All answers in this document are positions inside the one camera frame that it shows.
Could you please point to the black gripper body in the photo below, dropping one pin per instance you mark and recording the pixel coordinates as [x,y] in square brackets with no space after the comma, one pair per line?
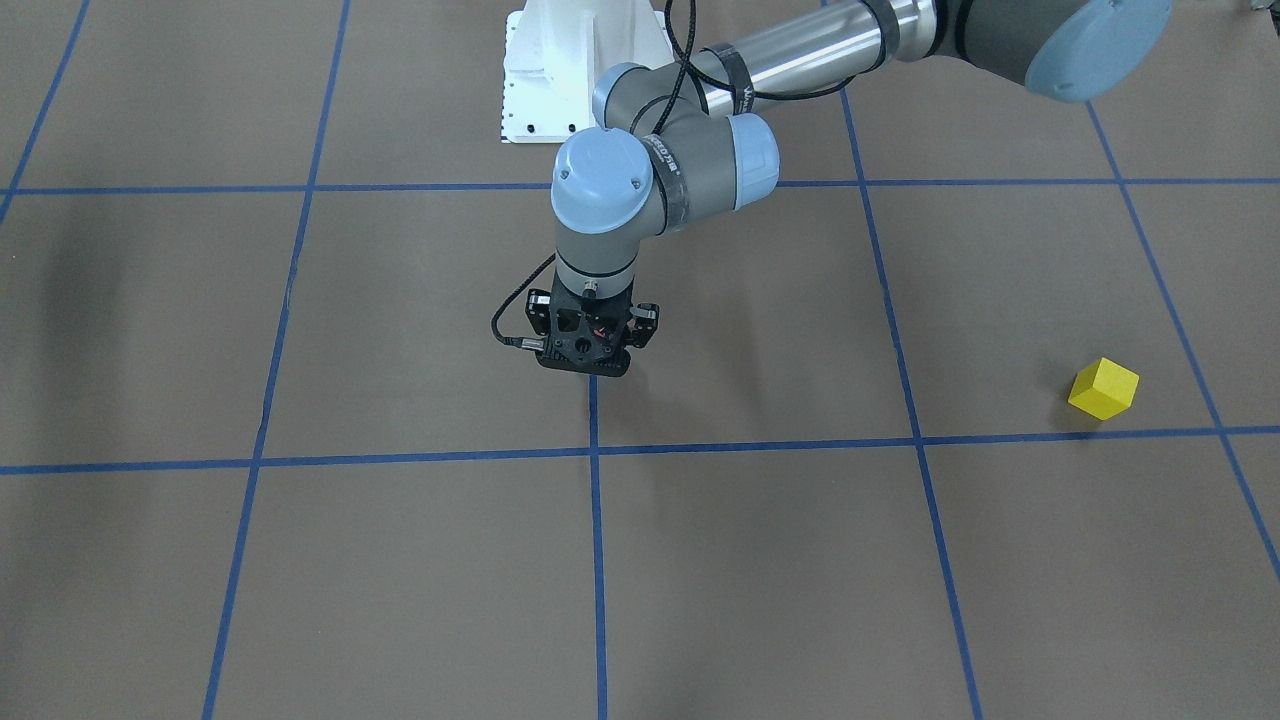
[643,326]

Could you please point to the yellow wooden cube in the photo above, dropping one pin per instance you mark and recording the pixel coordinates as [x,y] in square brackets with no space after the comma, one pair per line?
[1104,389]

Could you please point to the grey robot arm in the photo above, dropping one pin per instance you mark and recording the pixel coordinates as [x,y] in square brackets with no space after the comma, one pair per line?
[672,145]

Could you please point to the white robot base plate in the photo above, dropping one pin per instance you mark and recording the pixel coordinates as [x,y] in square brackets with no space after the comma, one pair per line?
[556,51]

